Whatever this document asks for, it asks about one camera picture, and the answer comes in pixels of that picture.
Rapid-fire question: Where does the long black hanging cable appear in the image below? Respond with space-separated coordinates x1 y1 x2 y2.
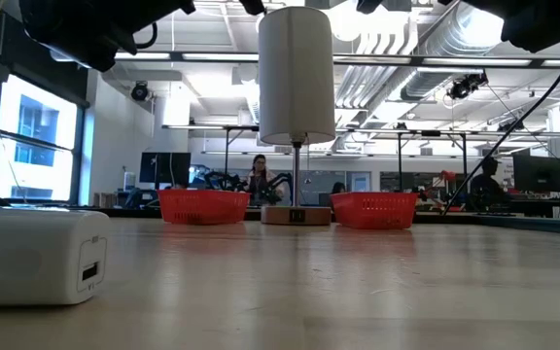
442 31 560 216

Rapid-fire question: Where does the white USB wall adapter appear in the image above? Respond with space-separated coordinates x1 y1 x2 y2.
0 207 111 307

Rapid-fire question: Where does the black beam with light strips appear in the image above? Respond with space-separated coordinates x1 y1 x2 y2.
49 48 560 68

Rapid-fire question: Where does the black cable loop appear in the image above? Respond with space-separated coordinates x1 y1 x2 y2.
135 21 158 50

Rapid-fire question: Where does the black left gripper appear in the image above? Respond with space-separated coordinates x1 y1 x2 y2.
17 0 197 73

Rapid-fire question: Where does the dark framed window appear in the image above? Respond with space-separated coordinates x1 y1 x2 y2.
0 72 89 205

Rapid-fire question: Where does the red plastic mesh basket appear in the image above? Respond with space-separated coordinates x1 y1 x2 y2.
331 191 420 230
157 189 251 227

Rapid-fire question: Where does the black background rig frame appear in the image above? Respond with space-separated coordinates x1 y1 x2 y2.
337 128 471 195
161 123 262 192

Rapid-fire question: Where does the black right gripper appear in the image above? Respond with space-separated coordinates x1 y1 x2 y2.
462 0 560 53

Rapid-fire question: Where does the black ceiling camera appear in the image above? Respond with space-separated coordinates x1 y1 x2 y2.
447 72 489 101
497 119 526 133
130 81 151 102

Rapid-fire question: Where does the glass wall panel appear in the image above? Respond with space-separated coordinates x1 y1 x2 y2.
299 169 373 206

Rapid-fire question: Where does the black computer monitor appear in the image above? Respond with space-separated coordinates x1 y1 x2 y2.
139 151 193 190
512 154 560 193

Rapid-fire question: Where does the white shade table lamp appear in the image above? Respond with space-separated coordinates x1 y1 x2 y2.
258 5 337 227

